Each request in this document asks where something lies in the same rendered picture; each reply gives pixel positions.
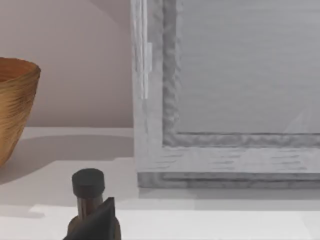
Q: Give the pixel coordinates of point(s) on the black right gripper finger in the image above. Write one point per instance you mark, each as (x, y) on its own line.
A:
(100, 221)

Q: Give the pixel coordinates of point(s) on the dark bottle with black cap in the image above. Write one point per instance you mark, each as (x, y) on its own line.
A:
(87, 183)

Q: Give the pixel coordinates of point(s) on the grey wooden cabinet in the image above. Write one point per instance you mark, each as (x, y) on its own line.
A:
(150, 150)

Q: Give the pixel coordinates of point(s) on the brown woven basket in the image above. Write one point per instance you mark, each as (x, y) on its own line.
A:
(15, 105)

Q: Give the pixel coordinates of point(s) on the grey cabinet door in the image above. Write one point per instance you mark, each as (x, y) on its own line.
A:
(250, 75)

